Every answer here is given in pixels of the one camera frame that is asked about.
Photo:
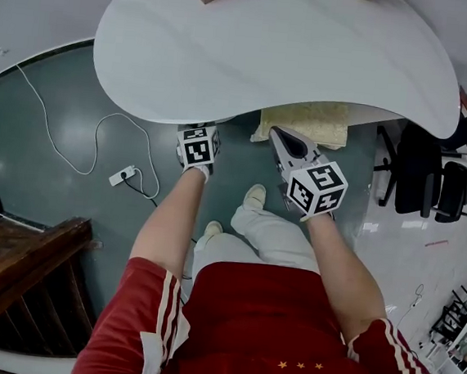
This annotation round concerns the person's red shirt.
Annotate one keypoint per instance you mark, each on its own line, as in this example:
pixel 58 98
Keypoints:
pixel 253 328

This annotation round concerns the cream upholstered stool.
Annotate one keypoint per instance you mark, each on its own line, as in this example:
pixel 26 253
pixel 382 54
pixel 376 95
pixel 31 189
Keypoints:
pixel 305 119

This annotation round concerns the white wall socket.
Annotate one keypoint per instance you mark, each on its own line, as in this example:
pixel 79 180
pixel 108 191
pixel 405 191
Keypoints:
pixel 2 51

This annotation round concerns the white curved desk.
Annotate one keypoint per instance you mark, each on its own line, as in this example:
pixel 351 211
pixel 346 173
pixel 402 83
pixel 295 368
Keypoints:
pixel 271 54

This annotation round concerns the wooden staircase railing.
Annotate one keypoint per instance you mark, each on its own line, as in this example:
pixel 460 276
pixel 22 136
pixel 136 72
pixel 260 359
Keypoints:
pixel 26 252

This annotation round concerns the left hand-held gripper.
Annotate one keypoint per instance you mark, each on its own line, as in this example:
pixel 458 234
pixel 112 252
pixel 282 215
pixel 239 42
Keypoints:
pixel 198 150

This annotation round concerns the cream shoe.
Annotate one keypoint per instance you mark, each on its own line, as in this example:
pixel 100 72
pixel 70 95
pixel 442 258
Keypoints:
pixel 254 195
pixel 214 228

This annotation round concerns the white power strip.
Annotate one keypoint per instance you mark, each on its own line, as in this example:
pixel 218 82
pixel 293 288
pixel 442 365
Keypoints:
pixel 120 177

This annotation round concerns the person's right forearm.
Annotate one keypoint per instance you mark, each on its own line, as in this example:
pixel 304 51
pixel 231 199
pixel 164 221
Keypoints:
pixel 344 275

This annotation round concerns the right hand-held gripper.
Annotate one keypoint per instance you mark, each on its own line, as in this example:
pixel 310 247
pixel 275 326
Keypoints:
pixel 319 190

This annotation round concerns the person's left forearm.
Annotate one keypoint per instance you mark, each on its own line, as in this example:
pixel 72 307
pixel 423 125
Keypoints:
pixel 172 225

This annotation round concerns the person's cream trousers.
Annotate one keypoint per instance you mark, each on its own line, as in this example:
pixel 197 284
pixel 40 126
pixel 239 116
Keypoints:
pixel 269 243

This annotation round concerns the black mesh office chair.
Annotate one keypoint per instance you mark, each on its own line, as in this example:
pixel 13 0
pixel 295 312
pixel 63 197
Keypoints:
pixel 455 191

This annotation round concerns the black high-back office chair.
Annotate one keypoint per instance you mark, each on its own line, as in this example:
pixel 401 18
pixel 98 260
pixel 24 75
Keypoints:
pixel 417 171

